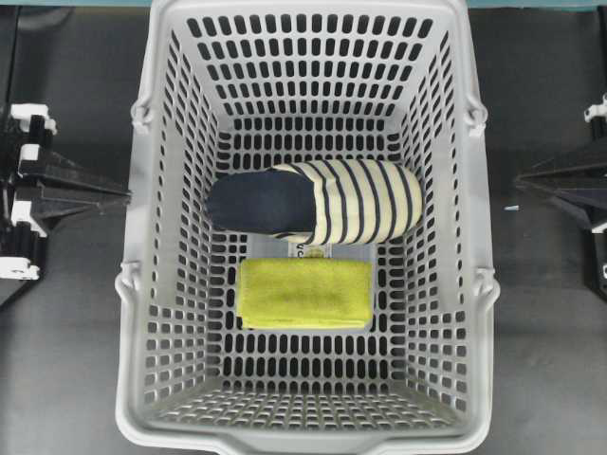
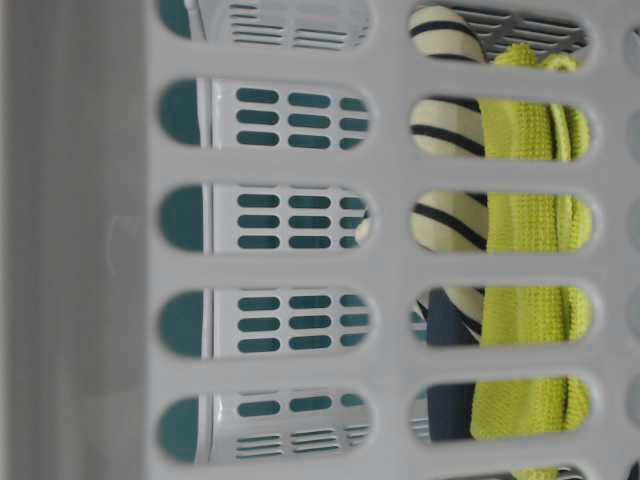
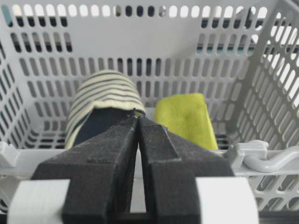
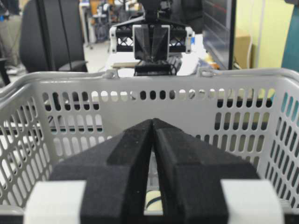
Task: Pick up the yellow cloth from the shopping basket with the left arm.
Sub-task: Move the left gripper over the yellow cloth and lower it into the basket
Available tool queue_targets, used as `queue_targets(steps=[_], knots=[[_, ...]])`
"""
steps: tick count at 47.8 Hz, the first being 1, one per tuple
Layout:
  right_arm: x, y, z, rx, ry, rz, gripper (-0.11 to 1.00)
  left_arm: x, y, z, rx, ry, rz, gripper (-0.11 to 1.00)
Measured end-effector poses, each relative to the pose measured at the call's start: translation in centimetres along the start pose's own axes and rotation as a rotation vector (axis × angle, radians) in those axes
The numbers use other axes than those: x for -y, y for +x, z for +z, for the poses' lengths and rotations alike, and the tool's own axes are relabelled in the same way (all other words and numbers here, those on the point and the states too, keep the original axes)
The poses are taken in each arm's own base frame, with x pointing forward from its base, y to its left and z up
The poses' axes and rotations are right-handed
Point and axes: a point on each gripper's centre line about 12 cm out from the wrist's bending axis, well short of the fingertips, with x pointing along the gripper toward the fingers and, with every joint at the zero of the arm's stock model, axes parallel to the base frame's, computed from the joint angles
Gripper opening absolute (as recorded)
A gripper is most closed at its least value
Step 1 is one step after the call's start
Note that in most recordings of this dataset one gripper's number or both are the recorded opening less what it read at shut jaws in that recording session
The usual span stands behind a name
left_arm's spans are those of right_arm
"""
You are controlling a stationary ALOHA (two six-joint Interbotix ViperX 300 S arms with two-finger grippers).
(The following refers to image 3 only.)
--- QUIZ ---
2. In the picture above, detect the striped cream navy cloth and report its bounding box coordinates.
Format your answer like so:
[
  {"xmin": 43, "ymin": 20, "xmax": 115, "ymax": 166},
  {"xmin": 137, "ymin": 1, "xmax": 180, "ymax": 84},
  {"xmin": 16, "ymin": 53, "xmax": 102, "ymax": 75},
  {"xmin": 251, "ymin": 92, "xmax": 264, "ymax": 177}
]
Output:
[{"xmin": 64, "ymin": 70, "xmax": 146, "ymax": 149}]

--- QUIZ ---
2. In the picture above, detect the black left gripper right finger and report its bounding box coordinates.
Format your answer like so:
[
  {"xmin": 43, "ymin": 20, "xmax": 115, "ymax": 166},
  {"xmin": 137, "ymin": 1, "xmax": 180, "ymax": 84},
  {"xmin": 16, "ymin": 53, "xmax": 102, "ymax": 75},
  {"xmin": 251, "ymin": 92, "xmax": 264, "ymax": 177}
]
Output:
[{"xmin": 138, "ymin": 117, "xmax": 234, "ymax": 224}]

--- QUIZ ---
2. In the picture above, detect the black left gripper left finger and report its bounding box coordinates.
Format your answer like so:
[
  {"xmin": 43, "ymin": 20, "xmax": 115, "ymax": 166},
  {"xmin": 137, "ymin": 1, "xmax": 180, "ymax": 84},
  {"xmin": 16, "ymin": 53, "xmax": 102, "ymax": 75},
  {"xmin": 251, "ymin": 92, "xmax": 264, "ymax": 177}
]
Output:
[{"xmin": 31, "ymin": 117, "xmax": 138, "ymax": 224}]

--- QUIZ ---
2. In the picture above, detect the grey basket handle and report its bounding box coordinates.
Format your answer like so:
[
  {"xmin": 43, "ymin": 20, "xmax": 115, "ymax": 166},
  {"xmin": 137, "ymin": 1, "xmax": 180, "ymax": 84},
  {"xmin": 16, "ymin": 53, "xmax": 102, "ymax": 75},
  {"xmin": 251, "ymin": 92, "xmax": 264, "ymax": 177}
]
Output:
[{"xmin": 243, "ymin": 146, "xmax": 299, "ymax": 173}]

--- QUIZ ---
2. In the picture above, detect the yellow green cloth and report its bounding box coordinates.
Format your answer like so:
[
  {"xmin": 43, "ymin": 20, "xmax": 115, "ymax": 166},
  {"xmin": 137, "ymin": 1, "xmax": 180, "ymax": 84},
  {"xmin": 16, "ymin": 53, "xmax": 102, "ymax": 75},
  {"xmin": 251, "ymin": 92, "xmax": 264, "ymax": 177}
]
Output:
[{"xmin": 155, "ymin": 93, "xmax": 218, "ymax": 150}]

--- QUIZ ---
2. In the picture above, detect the grey plastic shopping basket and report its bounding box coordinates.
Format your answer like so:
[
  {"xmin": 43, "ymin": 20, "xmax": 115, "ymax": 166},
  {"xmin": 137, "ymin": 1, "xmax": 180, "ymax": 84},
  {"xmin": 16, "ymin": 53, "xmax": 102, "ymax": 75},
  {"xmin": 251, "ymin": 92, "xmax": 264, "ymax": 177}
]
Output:
[{"xmin": 0, "ymin": 0, "xmax": 299, "ymax": 224}]

